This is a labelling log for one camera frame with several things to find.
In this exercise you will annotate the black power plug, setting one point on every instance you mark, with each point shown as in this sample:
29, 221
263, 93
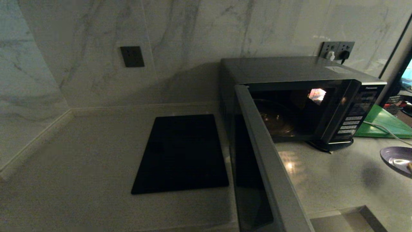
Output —
344, 56

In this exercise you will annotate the black glass microwave door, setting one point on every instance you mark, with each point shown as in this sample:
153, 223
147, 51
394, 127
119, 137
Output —
262, 145

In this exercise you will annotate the green cutting board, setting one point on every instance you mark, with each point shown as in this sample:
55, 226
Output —
383, 119

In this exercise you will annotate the black induction cooktop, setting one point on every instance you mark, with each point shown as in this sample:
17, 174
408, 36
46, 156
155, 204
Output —
180, 154

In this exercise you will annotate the purple plate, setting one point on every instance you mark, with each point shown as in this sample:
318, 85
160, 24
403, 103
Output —
394, 154

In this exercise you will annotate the white cabinet front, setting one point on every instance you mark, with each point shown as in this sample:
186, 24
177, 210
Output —
338, 224

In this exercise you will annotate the white power plug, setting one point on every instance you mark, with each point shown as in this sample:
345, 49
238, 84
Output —
330, 55

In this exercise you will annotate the double wall socket with plugs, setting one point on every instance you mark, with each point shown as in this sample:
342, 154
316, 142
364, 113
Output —
347, 46
327, 47

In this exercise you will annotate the silver black microwave oven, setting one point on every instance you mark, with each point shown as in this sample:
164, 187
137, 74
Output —
283, 69

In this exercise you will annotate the dark single wall socket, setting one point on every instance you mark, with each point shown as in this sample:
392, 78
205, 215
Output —
132, 56

